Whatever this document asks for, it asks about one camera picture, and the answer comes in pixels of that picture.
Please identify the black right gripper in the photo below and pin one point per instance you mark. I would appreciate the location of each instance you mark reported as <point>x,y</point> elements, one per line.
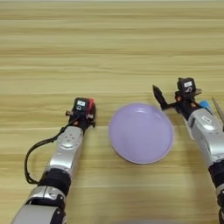
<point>184,105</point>

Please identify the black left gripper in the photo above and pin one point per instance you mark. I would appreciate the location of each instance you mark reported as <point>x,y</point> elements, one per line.
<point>78,119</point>

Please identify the small red object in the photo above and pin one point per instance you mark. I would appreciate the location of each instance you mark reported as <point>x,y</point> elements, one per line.
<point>91,102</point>

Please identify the blue glue stick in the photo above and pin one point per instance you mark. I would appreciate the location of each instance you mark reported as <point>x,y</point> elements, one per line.
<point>205,105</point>

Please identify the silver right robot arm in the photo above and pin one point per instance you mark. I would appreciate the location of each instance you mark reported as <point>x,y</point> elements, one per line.
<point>208,140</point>

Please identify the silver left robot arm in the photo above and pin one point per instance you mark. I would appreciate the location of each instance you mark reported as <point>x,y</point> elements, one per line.
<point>62,157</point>

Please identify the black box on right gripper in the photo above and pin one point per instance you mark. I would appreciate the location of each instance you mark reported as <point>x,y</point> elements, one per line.
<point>186,85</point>

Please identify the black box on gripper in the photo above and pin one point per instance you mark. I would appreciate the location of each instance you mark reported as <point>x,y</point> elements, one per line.
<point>80,104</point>
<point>186,85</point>

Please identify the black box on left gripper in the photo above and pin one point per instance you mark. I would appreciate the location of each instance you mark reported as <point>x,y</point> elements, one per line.
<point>80,104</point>

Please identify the purple round plate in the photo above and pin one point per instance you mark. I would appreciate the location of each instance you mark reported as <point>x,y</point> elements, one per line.
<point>141,134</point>

